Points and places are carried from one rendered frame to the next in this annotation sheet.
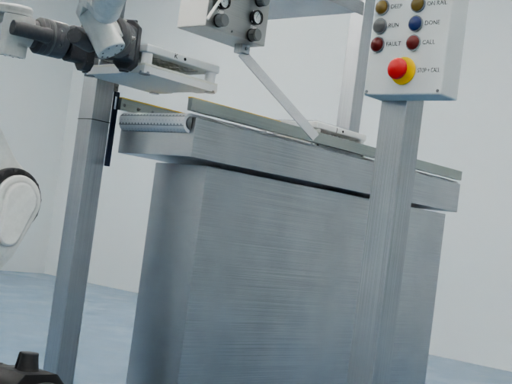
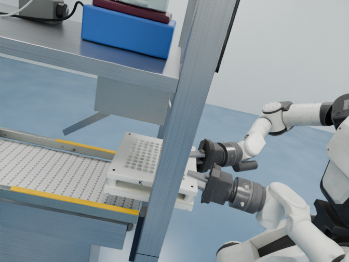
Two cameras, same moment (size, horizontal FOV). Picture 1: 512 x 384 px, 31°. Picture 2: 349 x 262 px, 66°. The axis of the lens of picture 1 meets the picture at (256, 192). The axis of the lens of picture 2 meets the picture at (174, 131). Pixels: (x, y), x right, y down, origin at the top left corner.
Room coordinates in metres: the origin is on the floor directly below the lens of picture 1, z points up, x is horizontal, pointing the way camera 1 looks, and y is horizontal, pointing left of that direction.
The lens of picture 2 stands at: (2.86, 0.79, 1.40)
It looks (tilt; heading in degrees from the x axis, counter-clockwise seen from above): 26 degrees down; 223
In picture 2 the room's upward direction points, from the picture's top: 15 degrees clockwise
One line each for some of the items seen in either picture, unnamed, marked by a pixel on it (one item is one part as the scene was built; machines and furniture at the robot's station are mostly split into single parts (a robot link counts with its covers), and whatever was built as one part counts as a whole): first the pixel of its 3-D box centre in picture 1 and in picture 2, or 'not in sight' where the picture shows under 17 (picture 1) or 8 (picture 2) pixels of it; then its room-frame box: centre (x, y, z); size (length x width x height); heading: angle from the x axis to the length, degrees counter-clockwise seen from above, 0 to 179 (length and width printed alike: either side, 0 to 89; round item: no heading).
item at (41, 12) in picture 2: not in sight; (45, 9); (2.61, 0.02, 1.31); 0.10 x 0.07 x 0.06; 137
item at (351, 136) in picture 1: (311, 130); not in sight; (2.87, -0.15, 0.90); 0.25 x 0.24 x 0.02; 47
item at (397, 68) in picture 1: (401, 70); not in sight; (1.71, -0.24, 0.89); 0.04 x 0.04 x 0.04; 47
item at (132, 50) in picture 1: (121, 40); (214, 155); (2.16, 0.36, 0.96); 0.12 x 0.10 x 0.13; 169
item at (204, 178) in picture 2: not in sight; (198, 174); (2.33, 0.43, 0.98); 0.06 x 0.03 x 0.02; 129
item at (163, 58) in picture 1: (152, 60); (156, 159); (2.38, 0.31, 0.96); 0.25 x 0.24 x 0.02; 47
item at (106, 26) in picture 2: not in sight; (135, 25); (2.45, 0.19, 1.32); 0.21 x 0.20 x 0.09; 47
